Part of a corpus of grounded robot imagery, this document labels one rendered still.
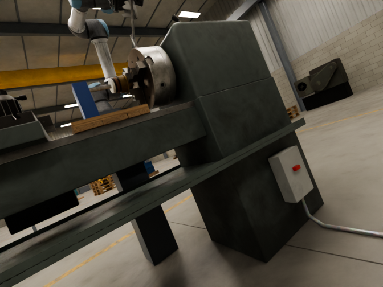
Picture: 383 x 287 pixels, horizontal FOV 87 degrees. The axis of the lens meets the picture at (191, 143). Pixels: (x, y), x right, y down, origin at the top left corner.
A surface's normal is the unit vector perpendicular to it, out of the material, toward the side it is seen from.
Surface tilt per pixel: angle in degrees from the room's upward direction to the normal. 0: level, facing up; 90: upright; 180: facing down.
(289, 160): 90
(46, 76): 90
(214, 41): 90
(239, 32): 90
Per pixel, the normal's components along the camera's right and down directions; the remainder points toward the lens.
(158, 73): 0.56, 0.07
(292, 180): 0.48, -0.18
